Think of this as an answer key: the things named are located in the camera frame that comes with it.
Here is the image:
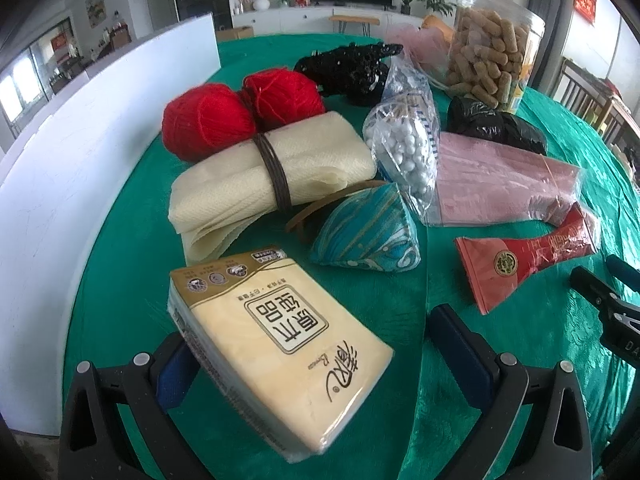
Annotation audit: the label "cardboard box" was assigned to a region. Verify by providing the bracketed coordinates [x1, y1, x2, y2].
[216, 25, 255, 43]

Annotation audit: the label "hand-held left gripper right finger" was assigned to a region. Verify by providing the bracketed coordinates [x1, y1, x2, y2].
[425, 304, 596, 480]

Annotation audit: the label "pink plastic bag pack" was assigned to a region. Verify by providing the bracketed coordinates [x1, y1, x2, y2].
[425, 132, 586, 228]

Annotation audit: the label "red foil packet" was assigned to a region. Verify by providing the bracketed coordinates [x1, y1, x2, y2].
[454, 202, 601, 316]

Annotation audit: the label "green tablecloth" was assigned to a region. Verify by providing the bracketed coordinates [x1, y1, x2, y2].
[62, 32, 640, 480]

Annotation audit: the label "red yarn ball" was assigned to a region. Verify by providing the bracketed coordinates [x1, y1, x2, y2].
[161, 84, 258, 163]
[241, 69, 327, 132]

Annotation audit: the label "brown rubber band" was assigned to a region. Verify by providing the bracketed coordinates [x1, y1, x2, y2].
[284, 179, 388, 233]

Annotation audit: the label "teal patterned fabric pouch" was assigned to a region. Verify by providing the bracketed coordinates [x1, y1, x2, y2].
[307, 182, 422, 275]

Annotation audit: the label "white television cabinet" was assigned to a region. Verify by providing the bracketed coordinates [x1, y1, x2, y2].
[231, 4, 426, 37]

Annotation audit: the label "beige tissue pack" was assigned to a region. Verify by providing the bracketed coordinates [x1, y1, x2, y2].
[167, 246, 395, 463]

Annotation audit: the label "cream cloth roll brown cord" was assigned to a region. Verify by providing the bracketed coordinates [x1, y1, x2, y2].
[169, 110, 378, 267]

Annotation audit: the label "wooden chair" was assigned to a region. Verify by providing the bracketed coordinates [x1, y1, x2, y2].
[550, 57, 640, 156]

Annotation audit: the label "small table hairpin legs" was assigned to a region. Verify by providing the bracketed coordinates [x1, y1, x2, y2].
[329, 14, 381, 37]

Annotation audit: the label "framed wall painting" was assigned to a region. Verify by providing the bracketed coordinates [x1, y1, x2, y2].
[85, 0, 107, 28]

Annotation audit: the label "orange chair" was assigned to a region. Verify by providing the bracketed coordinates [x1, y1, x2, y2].
[421, 15, 457, 43]

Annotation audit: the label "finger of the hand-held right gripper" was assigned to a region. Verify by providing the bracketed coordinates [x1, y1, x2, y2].
[605, 255, 640, 282]
[570, 266, 626, 311]

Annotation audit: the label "pink mesh cloth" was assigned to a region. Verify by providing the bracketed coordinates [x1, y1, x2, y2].
[385, 25, 456, 91]

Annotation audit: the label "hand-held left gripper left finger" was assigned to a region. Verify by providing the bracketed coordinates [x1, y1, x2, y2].
[59, 331, 211, 480]

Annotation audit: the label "plastic bag of white beads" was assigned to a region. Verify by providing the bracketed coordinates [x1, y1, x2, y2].
[362, 52, 441, 226]

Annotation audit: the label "black plastic bag bundle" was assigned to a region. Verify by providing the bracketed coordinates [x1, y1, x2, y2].
[445, 96, 548, 156]

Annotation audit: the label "white foam board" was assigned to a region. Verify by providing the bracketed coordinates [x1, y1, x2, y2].
[0, 12, 222, 436]

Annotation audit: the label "clear jar of tan snacks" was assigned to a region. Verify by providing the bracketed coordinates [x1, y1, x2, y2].
[445, 0, 546, 113]

